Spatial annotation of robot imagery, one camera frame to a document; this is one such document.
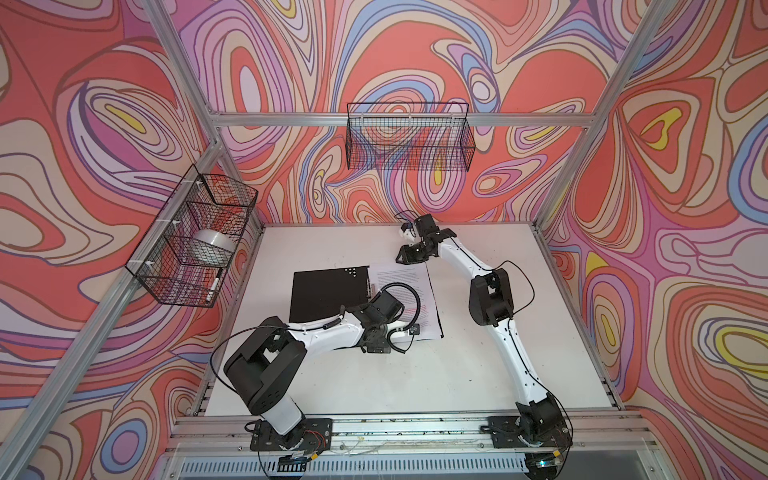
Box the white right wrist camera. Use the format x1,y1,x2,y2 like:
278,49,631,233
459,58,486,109
400,222,419,245

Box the white and black file folder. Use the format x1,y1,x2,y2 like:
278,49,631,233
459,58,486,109
288,265,445,343

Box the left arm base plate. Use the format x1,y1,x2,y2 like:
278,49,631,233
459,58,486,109
244,417,333,454

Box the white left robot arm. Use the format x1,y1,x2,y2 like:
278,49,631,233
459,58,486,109
223,290,416,437

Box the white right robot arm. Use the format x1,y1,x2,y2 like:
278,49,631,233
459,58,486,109
396,221,572,447

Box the printed paper sheets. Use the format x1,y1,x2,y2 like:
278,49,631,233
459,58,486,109
368,262,444,343

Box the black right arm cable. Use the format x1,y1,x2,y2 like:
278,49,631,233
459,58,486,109
494,259,537,319

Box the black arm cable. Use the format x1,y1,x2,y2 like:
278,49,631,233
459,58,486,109
494,259,537,319
380,281,422,355

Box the black wire basket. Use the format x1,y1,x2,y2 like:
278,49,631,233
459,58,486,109
345,101,476,172
125,166,258,308

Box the black wire basket left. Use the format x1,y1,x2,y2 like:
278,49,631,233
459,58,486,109
125,166,258,308

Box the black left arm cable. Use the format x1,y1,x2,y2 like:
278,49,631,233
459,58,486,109
380,281,422,355

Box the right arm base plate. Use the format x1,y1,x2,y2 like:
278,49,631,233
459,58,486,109
480,415,572,450

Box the black wire basket rear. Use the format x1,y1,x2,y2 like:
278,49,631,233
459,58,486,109
345,101,476,172

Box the silver tape roll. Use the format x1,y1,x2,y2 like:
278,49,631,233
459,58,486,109
193,229,236,252

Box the aluminium frame post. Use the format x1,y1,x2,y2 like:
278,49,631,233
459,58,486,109
140,0,265,229

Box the aluminium front rail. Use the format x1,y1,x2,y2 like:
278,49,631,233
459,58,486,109
157,410,675,479

